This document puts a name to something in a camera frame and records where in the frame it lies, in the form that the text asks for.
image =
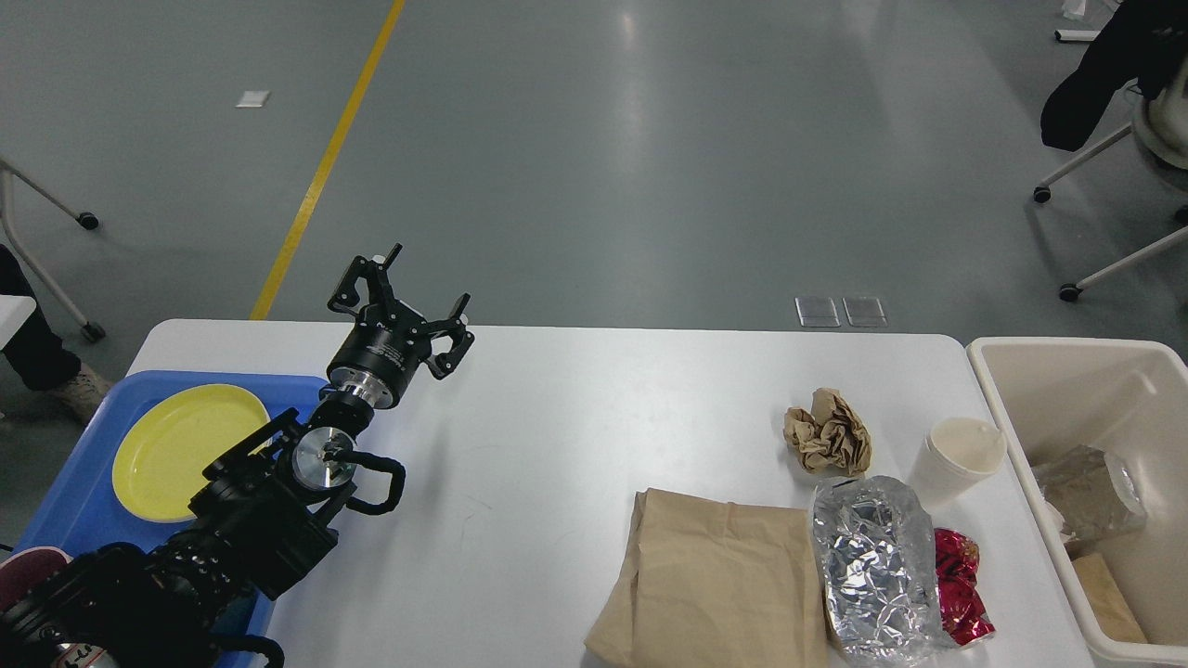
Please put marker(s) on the white paper cup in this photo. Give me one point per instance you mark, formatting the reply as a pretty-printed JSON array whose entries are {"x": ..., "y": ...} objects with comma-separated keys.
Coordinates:
[{"x": 956, "y": 454}]

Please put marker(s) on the brown paper bag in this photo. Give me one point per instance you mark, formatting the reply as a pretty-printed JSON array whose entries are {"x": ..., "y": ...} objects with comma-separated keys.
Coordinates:
[{"x": 711, "y": 584}]

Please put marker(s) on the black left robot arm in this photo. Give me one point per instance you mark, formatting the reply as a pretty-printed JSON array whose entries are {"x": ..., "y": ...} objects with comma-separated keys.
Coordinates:
[{"x": 263, "y": 517}]

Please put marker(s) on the pink mug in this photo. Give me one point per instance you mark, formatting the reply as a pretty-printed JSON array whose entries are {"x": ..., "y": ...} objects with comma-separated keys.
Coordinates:
[{"x": 26, "y": 569}]

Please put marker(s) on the blue plastic tray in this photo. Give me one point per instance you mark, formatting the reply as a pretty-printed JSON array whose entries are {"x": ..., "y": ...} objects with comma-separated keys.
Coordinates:
[{"x": 81, "y": 512}]

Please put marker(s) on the white plastic bin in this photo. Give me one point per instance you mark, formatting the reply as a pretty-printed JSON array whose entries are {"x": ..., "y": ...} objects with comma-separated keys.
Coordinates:
[{"x": 1129, "y": 398}]

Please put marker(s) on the red snack wrapper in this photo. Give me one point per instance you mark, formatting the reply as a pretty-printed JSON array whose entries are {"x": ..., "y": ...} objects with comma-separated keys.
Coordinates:
[{"x": 963, "y": 612}]

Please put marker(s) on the person's foot in shoe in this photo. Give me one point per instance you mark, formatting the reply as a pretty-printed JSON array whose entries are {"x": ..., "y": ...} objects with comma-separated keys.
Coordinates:
[{"x": 42, "y": 362}]

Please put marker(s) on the yellow plate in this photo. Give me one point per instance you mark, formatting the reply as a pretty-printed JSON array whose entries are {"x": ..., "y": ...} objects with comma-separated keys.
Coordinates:
[{"x": 158, "y": 466}]

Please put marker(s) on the clear plastic bag in bin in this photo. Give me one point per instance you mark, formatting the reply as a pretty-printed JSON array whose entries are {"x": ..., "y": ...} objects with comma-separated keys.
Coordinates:
[{"x": 1091, "y": 495}]

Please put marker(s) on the brown cardboard piece in bin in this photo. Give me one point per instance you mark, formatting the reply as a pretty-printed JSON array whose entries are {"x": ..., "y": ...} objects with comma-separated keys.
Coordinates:
[{"x": 1110, "y": 609}]

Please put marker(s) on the right floor outlet cover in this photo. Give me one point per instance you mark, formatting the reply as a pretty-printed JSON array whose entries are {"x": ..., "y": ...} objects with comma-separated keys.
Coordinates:
[{"x": 865, "y": 312}]

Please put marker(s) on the white rolling rack leg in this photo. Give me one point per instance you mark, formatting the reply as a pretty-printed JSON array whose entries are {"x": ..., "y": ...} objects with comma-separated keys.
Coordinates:
[{"x": 31, "y": 246}]

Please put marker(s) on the white office chair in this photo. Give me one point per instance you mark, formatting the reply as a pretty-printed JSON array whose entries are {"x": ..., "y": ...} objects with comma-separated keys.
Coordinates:
[{"x": 1157, "y": 129}]

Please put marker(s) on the floor outlet cover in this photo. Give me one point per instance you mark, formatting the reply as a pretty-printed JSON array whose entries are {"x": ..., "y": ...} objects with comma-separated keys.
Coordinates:
[
  {"x": 817, "y": 312},
  {"x": 865, "y": 312}
]

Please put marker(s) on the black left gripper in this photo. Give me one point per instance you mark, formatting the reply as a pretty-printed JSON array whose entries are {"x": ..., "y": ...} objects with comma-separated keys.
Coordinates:
[{"x": 382, "y": 354}]

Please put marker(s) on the dark teal mug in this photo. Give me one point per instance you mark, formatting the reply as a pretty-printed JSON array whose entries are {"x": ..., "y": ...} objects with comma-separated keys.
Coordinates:
[{"x": 246, "y": 615}]

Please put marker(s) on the left floor outlet cover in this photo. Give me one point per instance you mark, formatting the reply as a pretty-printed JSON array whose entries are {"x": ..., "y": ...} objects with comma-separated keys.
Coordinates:
[{"x": 817, "y": 312}]

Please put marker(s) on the brown paper ball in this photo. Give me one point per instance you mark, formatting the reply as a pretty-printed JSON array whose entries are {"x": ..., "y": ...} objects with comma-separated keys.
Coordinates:
[{"x": 829, "y": 435}]

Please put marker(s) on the silver foil bag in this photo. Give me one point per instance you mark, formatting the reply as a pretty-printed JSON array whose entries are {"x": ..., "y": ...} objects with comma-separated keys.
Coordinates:
[{"x": 875, "y": 549}]

